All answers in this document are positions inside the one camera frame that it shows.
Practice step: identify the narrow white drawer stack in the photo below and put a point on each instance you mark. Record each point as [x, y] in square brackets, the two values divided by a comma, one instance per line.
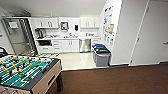
[95, 44]

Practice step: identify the white sink base cabinet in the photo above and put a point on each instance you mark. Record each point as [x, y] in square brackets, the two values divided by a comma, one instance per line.
[70, 46]

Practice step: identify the chrome faucet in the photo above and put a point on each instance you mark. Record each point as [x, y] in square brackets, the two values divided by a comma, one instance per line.
[70, 34]

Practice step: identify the grey bin black lid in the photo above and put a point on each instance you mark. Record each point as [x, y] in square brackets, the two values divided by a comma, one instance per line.
[102, 59]

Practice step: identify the wide white drawer stack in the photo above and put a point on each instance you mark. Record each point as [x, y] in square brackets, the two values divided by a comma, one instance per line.
[56, 46]

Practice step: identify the white drawer under microwave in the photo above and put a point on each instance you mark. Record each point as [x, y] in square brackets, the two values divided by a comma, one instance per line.
[45, 49]

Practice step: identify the black built-in microwave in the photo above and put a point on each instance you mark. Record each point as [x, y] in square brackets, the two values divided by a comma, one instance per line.
[45, 43]

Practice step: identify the green foosball table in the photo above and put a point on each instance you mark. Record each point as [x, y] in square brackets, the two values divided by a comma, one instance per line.
[31, 72]

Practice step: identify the stainless steel refrigerator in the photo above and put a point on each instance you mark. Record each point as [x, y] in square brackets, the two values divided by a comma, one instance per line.
[18, 36]

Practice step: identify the white door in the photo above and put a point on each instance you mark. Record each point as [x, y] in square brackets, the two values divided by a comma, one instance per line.
[150, 33]

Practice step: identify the black chair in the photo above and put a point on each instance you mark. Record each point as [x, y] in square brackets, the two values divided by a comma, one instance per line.
[2, 52]

